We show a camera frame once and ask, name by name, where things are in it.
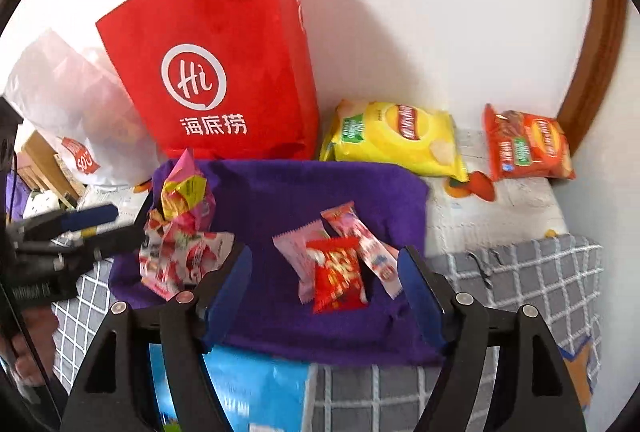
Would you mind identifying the strawberry pink snack packet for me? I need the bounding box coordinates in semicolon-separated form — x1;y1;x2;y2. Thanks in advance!
139;209;235;300

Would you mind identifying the panda pink snack packet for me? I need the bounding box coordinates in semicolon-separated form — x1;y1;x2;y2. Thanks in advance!
272;220;329;304

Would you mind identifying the red paper shopping bag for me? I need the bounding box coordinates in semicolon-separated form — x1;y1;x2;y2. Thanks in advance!
96;0;320;160

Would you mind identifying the pink yellow snack packet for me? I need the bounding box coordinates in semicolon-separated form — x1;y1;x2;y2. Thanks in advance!
160;149;216;232

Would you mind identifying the newspaper sheet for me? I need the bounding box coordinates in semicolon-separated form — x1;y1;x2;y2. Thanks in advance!
418;128;572;258

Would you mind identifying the purple towel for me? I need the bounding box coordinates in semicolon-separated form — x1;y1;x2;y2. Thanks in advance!
107;158;446;368

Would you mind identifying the small red snack packet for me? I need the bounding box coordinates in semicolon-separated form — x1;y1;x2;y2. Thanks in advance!
306;237;368;314

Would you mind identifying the white Miniso plastic bag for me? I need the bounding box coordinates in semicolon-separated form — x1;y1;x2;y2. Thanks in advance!
6;32;165;187

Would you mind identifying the wooden headboard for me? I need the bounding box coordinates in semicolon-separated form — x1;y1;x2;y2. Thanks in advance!
17;131;85;209

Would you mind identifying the orange chips bag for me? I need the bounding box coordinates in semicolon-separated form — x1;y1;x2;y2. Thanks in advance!
483;104;575;181

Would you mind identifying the pink white candy packet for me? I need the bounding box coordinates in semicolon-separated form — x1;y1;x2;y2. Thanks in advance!
321;201;402;300

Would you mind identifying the grey checked blanket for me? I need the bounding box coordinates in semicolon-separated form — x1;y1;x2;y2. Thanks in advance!
49;230;604;432

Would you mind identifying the left hand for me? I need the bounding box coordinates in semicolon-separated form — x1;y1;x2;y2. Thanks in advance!
8;305;61;388

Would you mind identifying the brown wooden door frame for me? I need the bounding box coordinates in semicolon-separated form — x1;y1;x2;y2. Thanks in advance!
558;0;628;154

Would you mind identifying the blue tissue pack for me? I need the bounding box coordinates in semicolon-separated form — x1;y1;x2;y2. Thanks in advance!
150;343;319;432

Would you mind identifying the yellow chips bag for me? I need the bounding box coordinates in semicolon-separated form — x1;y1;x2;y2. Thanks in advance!
319;100;468;183

